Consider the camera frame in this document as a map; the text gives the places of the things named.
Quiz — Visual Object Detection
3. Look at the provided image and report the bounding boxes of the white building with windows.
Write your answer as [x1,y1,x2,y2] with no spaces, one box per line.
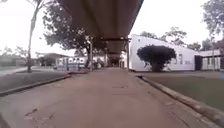
[54,55,101,71]

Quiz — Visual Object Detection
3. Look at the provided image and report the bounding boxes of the reddish concrete path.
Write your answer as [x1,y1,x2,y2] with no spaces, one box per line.
[0,67,218,128]

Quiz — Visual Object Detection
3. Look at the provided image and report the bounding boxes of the round dark bush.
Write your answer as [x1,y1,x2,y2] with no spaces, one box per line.
[136,44,177,73]

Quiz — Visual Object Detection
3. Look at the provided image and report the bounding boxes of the brown walkway canopy roof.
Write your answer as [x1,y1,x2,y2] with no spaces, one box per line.
[58,0,145,66]

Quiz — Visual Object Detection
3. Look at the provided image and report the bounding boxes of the large dark tree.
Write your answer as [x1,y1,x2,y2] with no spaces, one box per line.
[42,0,102,70]

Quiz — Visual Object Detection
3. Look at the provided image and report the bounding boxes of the low building with flat roof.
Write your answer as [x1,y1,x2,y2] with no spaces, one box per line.
[34,51,73,68]

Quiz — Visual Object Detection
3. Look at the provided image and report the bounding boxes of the row of trees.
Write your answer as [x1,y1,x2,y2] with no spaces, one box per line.
[139,27,214,52]

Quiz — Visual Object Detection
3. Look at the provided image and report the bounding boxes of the white low building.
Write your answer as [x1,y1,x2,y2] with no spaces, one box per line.
[128,33,224,72]

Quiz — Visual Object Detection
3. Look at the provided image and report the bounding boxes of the concrete kerb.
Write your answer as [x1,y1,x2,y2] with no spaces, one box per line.
[0,73,73,98]
[136,75,224,126]

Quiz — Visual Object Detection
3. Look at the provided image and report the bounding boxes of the thin leaning tree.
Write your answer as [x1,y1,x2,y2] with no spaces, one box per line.
[25,0,48,74]

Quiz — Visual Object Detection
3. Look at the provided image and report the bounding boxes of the grass lawn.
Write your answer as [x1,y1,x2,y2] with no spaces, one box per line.
[0,70,68,93]
[141,71,224,113]

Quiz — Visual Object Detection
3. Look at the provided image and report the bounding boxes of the pale grey road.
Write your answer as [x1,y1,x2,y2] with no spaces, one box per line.
[0,65,38,77]

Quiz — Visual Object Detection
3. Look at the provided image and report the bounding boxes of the tall leafy tree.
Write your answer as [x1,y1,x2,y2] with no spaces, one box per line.
[201,0,224,38]

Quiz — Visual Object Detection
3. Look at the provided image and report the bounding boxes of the canopy support post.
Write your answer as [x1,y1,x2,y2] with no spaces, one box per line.
[125,38,131,72]
[89,37,95,72]

